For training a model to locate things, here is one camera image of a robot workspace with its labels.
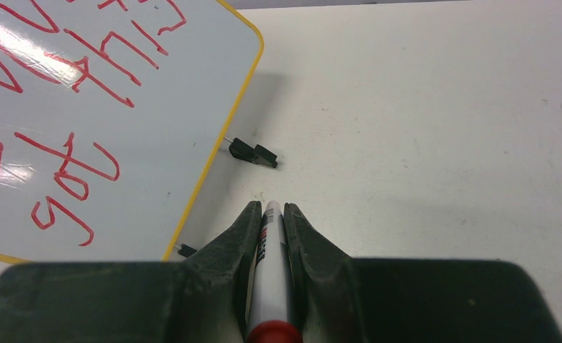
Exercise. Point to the red white marker pen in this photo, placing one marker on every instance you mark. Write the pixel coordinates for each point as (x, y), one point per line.
(272, 314)

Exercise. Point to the yellow framed whiteboard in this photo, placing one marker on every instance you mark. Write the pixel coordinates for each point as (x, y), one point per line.
(111, 113)

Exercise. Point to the whiteboard wire stand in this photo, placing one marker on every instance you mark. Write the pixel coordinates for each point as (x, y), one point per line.
(214, 193)

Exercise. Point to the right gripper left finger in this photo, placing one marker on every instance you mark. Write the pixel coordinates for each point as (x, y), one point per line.
(201, 299)

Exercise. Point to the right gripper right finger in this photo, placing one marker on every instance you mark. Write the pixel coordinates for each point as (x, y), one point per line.
(339, 298)

